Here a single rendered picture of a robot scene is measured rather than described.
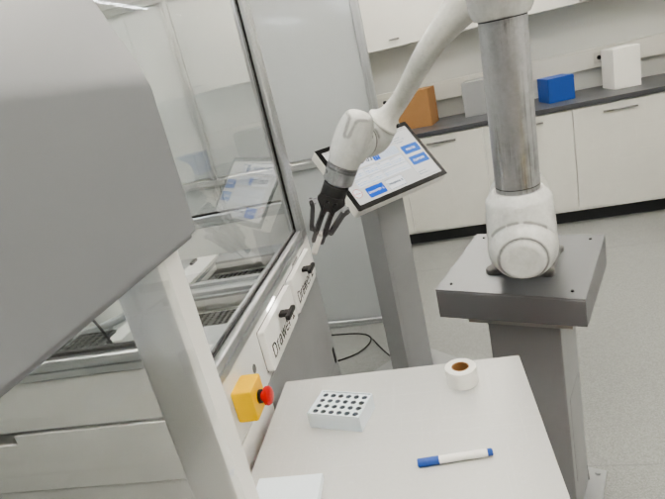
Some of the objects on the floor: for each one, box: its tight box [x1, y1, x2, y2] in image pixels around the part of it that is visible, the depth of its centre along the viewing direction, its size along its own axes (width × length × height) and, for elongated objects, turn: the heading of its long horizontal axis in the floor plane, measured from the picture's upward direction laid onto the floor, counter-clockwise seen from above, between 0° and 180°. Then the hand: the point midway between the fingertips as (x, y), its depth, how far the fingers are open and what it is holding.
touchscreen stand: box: [360, 197, 458, 372], centre depth 238 cm, size 50×45×102 cm
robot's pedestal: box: [468, 319, 608, 499], centre depth 166 cm, size 30×30×76 cm
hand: (317, 243), depth 162 cm, fingers closed
